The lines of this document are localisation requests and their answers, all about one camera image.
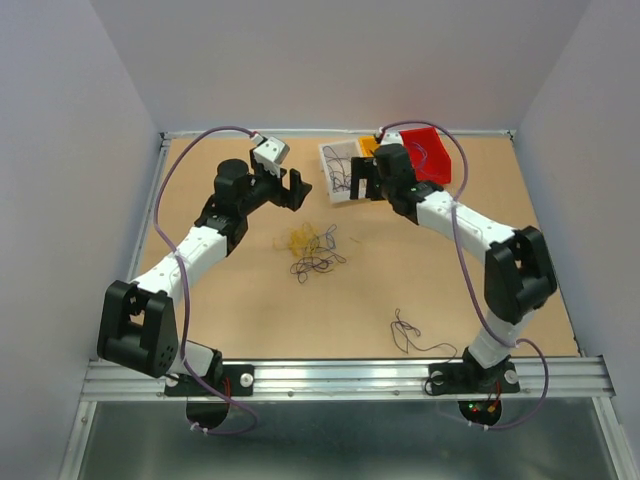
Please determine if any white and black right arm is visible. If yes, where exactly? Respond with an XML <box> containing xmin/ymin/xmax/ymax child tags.
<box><xmin>350</xmin><ymin>144</ymin><xmax>557</xmax><ymax>396</ymax></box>

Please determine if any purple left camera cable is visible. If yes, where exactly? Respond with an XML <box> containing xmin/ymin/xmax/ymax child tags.
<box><xmin>153</xmin><ymin>127</ymin><xmax>261</xmax><ymax>435</ymax></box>

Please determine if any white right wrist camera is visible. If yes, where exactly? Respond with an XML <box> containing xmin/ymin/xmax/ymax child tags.
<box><xmin>374</xmin><ymin>128</ymin><xmax>404</xmax><ymax>146</ymax></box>

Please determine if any coloured wire bundle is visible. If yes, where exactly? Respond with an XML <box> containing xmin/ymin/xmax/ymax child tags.
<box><xmin>272</xmin><ymin>222</ymin><xmax>349</xmax><ymax>285</ymax></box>

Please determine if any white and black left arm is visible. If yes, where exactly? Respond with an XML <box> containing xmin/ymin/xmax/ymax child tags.
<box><xmin>97</xmin><ymin>137</ymin><xmax>312</xmax><ymax>394</ymax></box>

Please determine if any aluminium mounting rail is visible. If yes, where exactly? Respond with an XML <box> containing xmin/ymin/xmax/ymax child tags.
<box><xmin>80</xmin><ymin>357</ymin><xmax>615</xmax><ymax>403</ymax></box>

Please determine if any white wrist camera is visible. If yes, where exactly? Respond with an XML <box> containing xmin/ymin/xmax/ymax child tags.
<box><xmin>251</xmin><ymin>132</ymin><xmax>290</xmax><ymax>178</ymax></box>
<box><xmin>374</xmin><ymin>128</ymin><xmax>404</xmax><ymax>146</ymax></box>

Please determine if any purple camera cable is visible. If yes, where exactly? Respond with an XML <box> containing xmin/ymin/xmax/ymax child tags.
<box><xmin>153</xmin><ymin>127</ymin><xmax>261</xmax><ymax>435</ymax></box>
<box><xmin>379</xmin><ymin>119</ymin><xmax>550</xmax><ymax>431</ymax></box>

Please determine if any white plastic bin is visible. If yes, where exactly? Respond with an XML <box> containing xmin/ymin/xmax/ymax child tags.
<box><xmin>318</xmin><ymin>139</ymin><xmax>362</xmax><ymax>205</ymax></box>

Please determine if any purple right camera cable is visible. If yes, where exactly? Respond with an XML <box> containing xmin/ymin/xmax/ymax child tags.
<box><xmin>379</xmin><ymin>119</ymin><xmax>550</xmax><ymax>431</ymax></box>

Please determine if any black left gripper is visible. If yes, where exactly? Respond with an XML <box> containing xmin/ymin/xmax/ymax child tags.
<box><xmin>239</xmin><ymin>148</ymin><xmax>311</xmax><ymax>217</ymax></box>

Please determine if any yellow plastic bin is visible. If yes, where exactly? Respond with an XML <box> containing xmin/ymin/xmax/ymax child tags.
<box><xmin>358</xmin><ymin>135</ymin><xmax>380</xmax><ymax>157</ymax></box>

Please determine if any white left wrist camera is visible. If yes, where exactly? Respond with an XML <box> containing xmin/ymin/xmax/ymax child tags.
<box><xmin>251</xmin><ymin>132</ymin><xmax>290</xmax><ymax>178</ymax></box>

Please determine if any red plastic bin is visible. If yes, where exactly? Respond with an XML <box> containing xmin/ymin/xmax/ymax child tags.
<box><xmin>400</xmin><ymin>127</ymin><xmax>452</xmax><ymax>185</ymax></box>

